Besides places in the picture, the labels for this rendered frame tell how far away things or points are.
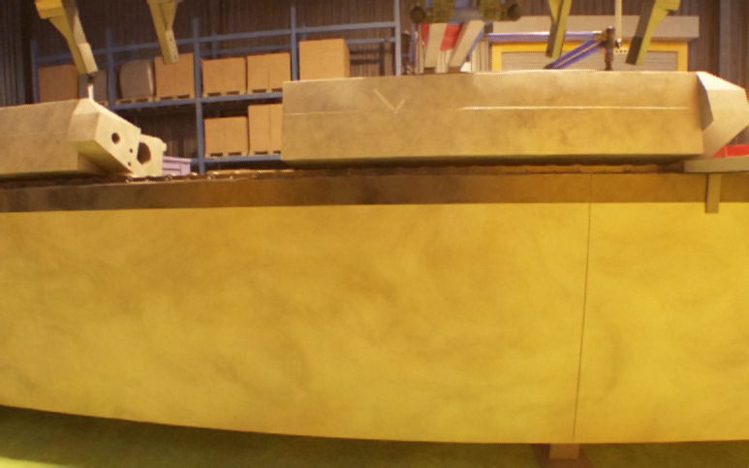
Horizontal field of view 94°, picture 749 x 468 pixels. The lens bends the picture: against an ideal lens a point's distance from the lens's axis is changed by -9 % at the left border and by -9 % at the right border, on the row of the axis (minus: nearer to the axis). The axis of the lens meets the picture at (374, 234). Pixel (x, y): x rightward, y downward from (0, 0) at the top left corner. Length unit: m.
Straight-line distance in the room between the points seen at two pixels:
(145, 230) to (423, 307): 0.74
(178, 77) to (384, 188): 11.28
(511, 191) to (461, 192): 0.11
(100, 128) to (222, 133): 9.96
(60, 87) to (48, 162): 13.14
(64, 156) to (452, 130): 1.03
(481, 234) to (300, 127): 0.50
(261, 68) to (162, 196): 10.00
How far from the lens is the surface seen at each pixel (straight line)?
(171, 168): 1.89
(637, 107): 1.06
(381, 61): 11.91
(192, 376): 1.18
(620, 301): 1.06
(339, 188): 0.91
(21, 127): 1.44
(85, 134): 1.21
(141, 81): 12.67
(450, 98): 0.94
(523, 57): 12.19
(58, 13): 0.72
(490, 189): 0.91
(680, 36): 13.64
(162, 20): 0.65
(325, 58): 10.57
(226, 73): 11.37
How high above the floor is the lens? 0.74
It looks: 7 degrees down
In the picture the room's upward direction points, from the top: 1 degrees counter-clockwise
